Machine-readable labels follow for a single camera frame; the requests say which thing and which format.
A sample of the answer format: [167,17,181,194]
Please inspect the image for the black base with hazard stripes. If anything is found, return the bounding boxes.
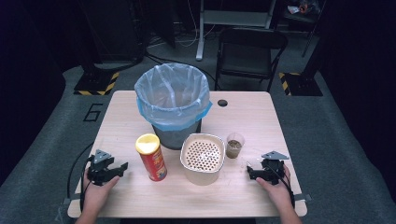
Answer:
[73,71,120,96]
[278,72,324,97]

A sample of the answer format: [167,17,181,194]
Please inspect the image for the black folding chair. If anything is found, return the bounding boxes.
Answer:
[214,27,289,93]

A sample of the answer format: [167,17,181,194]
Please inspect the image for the clear plastic cup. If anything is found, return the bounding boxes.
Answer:
[225,133,246,160]

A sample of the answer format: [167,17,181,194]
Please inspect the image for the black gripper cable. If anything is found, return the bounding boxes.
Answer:
[269,164,296,209]
[79,157,94,213]

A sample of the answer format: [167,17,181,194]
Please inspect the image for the person's left hand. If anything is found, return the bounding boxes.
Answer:
[81,175,120,214]

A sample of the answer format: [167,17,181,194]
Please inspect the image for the grey table foot bracket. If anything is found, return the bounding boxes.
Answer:
[293,193,312,203]
[57,193,82,220]

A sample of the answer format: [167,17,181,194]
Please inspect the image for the white cables on floor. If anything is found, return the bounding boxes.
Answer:
[148,0,217,49]

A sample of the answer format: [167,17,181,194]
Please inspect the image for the translucent blue trash bag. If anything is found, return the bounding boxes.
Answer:
[134,63,214,133]

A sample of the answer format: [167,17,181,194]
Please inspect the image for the beige container with perforated strainer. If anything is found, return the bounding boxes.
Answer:
[179,133,226,187]

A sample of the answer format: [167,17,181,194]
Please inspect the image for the dark mesh trash bin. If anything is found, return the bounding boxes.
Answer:
[151,119,203,151]

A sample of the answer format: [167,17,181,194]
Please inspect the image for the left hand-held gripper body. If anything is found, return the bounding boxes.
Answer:
[87,149,115,187]

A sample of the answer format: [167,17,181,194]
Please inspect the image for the white metal desk frame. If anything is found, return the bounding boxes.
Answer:
[195,0,278,62]

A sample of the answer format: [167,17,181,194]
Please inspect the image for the black equipment stand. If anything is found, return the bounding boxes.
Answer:
[78,0,148,71]

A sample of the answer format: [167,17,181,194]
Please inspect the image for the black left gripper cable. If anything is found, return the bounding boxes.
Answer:
[79,157,94,213]

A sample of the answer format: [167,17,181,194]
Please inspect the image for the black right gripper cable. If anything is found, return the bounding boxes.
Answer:
[269,164,296,209]

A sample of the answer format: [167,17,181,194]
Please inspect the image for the black cable beside table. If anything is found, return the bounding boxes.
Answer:
[66,141,95,200]

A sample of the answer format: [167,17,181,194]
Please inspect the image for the black cable on floor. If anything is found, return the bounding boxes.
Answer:
[144,51,219,91]

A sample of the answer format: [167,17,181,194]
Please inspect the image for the person's right hand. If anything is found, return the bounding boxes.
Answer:
[255,166,295,214]

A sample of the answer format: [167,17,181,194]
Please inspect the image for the dark cart with items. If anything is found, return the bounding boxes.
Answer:
[279,0,328,59]

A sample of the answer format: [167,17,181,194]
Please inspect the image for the red chip can yellow lid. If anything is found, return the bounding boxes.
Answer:
[134,133,168,182]

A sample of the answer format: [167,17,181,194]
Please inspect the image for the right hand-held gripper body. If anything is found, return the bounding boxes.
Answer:
[261,150,290,187]

